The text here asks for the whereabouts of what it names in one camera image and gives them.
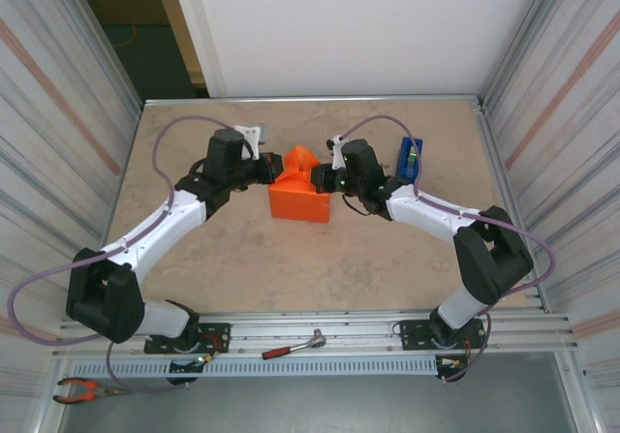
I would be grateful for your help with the orange wrapping paper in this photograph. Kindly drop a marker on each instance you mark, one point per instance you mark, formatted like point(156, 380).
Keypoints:
point(295, 205)

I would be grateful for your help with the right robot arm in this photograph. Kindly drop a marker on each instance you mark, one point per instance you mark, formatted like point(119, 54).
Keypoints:
point(494, 263)

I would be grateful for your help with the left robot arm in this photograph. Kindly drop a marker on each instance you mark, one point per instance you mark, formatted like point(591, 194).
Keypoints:
point(104, 302)

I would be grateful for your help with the blue tape dispenser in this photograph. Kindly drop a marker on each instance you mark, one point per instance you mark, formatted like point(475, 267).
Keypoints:
point(407, 171)

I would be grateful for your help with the thin aluminium table rail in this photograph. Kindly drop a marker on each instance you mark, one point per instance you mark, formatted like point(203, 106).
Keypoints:
point(315, 99)

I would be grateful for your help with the wide aluminium rail frame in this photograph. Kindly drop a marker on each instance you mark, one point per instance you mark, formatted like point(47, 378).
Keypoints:
point(290, 319)

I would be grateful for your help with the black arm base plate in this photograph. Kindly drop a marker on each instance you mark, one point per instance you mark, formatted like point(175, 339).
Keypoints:
point(412, 336)
point(218, 329)

